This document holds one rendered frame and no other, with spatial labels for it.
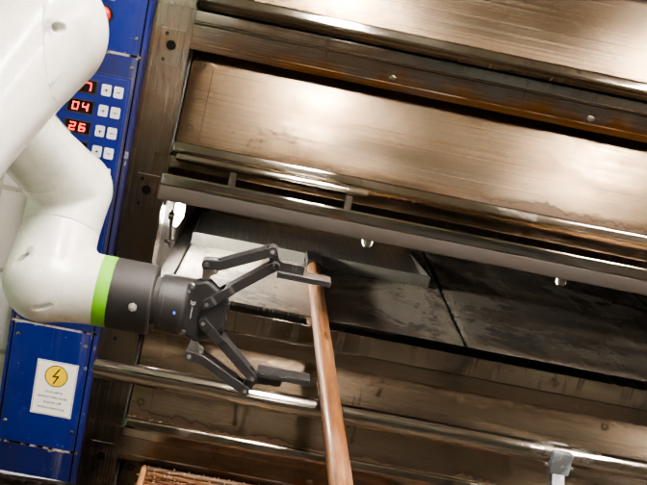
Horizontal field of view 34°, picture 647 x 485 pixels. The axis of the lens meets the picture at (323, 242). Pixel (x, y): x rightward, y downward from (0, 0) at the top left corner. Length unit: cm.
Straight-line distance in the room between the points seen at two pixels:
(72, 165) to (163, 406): 78
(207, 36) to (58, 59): 95
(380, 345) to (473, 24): 60
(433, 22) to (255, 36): 31
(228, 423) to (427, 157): 62
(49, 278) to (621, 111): 107
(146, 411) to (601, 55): 104
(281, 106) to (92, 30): 95
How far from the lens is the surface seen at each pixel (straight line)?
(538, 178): 195
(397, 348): 199
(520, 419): 209
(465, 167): 192
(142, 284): 135
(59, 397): 203
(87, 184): 139
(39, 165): 131
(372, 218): 177
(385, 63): 189
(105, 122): 189
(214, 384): 161
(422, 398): 205
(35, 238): 138
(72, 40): 97
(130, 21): 188
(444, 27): 188
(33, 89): 94
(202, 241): 240
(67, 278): 136
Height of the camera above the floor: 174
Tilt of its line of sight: 12 degrees down
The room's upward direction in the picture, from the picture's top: 12 degrees clockwise
